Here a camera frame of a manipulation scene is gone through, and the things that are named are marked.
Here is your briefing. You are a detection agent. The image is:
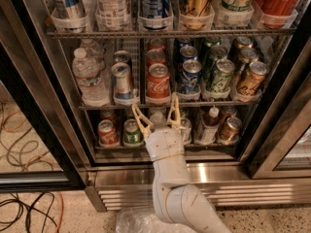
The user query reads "front gold soda can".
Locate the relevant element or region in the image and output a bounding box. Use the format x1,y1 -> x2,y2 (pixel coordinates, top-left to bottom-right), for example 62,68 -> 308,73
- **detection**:
236,61 -> 269,96

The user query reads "glass fridge door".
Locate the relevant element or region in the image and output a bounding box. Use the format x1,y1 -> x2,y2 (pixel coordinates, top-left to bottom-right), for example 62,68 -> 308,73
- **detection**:
244,5 -> 311,179
0,0 -> 88,192

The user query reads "rear silver red bull can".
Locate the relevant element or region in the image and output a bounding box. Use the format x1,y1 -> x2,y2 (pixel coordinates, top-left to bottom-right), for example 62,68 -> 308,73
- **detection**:
114,50 -> 131,65

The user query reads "rear gold soda can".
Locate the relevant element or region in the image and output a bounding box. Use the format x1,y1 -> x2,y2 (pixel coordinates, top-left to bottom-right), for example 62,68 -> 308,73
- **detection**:
230,36 -> 253,54

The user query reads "left glass fridge door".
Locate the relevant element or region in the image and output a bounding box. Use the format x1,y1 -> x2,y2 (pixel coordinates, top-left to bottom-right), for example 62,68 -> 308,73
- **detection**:
0,0 -> 88,192

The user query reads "rear clear water bottle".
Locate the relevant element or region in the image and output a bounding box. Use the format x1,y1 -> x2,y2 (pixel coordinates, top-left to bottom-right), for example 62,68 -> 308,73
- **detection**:
80,39 -> 106,71

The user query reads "clear water bottle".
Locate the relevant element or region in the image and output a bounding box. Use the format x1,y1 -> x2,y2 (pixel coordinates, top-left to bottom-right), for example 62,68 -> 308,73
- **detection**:
80,39 -> 106,71
72,48 -> 110,107

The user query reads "front blue pepsi can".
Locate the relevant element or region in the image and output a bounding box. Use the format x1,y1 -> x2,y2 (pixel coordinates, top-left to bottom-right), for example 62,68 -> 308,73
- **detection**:
178,59 -> 202,94

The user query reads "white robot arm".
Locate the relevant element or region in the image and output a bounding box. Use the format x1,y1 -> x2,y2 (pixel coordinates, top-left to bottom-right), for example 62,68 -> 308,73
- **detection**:
131,93 -> 231,233

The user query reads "bottom shelf green can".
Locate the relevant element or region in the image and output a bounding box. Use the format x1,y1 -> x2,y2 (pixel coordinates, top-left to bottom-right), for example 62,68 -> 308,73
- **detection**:
123,119 -> 142,145

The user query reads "front silver red bull can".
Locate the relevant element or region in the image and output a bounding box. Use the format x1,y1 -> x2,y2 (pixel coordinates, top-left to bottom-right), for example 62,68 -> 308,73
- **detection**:
112,62 -> 132,99

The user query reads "bottom shelf silver can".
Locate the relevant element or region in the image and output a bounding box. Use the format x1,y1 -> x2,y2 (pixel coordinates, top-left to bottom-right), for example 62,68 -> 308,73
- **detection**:
181,117 -> 191,145

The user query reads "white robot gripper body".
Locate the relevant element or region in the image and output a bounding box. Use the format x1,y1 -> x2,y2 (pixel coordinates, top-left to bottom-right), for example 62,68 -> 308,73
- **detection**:
145,127 -> 185,162

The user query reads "bottom shelf red can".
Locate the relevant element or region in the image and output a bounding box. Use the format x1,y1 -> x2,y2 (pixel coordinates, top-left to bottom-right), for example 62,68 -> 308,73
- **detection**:
97,119 -> 119,146

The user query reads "rear green soda can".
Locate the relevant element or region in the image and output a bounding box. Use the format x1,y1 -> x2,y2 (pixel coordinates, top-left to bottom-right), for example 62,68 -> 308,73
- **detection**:
200,36 -> 221,51

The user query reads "stainless steel fridge base grille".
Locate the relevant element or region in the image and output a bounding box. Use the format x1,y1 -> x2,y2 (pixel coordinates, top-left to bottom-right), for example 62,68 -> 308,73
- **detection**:
85,163 -> 311,213

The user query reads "front green soda can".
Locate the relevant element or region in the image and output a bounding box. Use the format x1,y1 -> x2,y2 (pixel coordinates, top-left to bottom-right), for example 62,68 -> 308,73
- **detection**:
206,59 -> 235,93

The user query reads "top shelf gold can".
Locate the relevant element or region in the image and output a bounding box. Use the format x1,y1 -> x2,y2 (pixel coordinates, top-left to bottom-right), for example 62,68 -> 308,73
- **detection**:
179,0 -> 212,30

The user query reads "bottom shelf brown can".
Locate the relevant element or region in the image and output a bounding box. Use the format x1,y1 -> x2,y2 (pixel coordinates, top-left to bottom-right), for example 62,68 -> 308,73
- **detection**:
219,116 -> 242,141

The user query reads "green soda can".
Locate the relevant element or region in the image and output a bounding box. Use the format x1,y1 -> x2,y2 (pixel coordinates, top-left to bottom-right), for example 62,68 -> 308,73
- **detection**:
203,45 -> 228,68
206,59 -> 235,93
200,36 -> 221,51

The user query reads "bottom shelf juice bottle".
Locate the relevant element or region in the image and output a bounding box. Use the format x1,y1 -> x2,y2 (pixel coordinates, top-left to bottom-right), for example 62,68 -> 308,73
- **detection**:
194,107 -> 220,145

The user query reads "right glass fridge door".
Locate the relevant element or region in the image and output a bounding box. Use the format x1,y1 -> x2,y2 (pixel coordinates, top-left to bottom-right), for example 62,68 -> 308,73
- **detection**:
244,5 -> 311,179

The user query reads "silver red bull can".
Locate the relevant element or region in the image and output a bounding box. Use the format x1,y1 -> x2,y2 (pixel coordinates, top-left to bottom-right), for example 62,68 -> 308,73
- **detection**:
112,62 -> 132,99
114,50 -> 131,65

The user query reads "gold soda can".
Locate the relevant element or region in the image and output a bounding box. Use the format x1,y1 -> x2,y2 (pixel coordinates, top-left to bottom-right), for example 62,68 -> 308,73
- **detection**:
230,36 -> 253,54
234,48 -> 259,72
236,61 -> 269,96

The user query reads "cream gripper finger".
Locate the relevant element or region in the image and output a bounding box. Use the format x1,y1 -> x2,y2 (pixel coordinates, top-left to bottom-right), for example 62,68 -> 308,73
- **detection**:
167,92 -> 181,130
131,104 -> 153,138

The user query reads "bottom shelf water bottle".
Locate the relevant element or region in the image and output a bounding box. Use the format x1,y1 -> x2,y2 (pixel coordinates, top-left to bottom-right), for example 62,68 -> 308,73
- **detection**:
150,112 -> 166,130

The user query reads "clear plastic bag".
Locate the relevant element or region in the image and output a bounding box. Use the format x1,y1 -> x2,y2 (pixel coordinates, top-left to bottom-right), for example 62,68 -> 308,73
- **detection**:
116,208 -> 191,233

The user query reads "black cable on floor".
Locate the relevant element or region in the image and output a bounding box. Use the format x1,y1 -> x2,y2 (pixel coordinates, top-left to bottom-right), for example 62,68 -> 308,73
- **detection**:
0,102 -> 59,233

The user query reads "blue pepsi can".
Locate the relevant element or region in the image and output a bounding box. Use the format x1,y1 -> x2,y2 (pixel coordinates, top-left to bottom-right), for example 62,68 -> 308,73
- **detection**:
178,46 -> 197,63
174,38 -> 193,49
178,59 -> 202,94

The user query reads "top shelf blue silver can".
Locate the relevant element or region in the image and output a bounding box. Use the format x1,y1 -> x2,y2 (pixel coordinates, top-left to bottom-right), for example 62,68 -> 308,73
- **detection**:
52,0 -> 86,33

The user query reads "top shelf red coke can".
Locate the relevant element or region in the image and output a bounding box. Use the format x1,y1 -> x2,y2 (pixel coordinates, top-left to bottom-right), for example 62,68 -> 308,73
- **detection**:
255,0 -> 298,28

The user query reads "front clear water bottle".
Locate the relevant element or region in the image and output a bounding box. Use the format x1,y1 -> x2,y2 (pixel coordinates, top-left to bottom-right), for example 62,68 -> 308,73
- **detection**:
72,48 -> 110,107

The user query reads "rear blue pepsi can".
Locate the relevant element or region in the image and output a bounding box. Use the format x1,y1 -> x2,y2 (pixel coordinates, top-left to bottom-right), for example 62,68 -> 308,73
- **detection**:
174,38 -> 193,49

